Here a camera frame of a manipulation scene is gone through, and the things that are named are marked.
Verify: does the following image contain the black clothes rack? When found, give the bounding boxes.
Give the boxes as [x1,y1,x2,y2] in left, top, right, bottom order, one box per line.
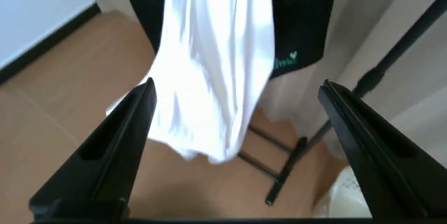
[237,0,447,207]

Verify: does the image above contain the white printed shirt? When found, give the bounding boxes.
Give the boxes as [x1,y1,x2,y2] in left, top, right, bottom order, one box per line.
[105,0,277,165]

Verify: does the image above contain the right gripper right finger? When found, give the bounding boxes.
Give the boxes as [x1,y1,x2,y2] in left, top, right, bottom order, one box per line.
[316,79,447,218]

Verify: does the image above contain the black shorts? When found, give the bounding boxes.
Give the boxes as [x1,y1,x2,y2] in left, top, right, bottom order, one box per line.
[117,0,339,79]

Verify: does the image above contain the white laundry basket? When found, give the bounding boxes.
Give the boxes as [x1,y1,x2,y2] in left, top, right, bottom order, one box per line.
[312,165,373,218]

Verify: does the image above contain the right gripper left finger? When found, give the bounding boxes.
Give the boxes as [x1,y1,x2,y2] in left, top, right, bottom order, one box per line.
[29,77,158,220]

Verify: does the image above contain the white curtain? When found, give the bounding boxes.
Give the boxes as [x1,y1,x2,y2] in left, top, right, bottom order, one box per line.
[78,0,447,169]

